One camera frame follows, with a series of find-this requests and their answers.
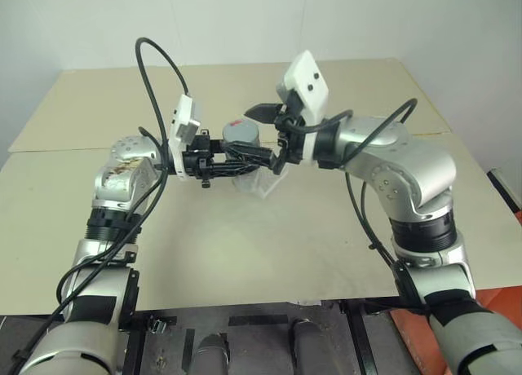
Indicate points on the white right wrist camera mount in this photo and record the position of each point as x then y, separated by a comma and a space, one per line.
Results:
306, 77

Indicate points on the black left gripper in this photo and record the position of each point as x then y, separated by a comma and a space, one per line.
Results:
200, 159

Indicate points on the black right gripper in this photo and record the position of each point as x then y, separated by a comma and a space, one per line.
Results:
291, 134

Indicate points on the small metal bracket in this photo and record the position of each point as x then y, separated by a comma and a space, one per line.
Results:
157, 326

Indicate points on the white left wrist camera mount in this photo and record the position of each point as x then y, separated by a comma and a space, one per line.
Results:
183, 122

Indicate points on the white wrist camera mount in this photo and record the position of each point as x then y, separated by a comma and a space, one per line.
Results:
306, 77
183, 122

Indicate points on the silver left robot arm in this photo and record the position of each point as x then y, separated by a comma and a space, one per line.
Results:
104, 277

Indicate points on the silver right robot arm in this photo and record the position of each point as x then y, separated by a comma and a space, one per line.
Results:
428, 167

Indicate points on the grey jar lid red mark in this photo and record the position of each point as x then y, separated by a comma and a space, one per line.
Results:
240, 132

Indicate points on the clear plastic jar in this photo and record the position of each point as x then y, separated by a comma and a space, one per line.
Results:
244, 184

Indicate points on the dark grey rounded shape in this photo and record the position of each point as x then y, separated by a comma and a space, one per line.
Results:
211, 356
306, 346

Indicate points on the black tape strip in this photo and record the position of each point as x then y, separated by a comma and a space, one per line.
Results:
257, 320
188, 346

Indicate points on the clear plastic box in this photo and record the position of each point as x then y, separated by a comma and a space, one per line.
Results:
272, 186

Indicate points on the black table frame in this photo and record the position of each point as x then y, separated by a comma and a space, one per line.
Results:
135, 350

